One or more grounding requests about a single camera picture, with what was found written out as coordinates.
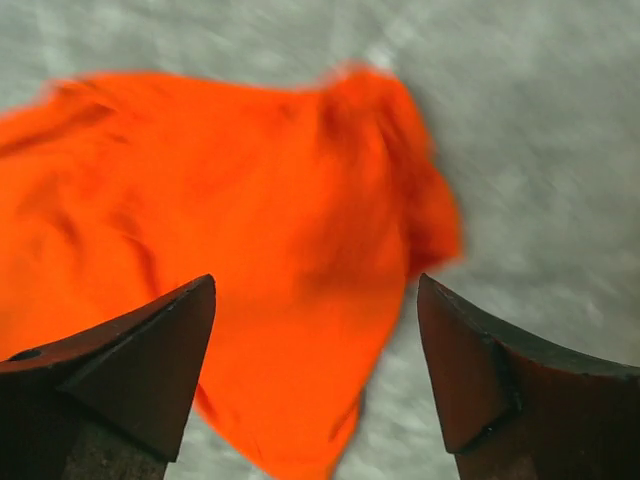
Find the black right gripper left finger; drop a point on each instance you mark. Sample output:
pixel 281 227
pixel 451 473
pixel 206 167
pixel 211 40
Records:
pixel 110 402

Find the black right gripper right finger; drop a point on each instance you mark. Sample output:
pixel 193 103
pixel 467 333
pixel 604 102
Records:
pixel 513 405

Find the orange t shirt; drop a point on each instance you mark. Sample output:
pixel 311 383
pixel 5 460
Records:
pixel 312 209

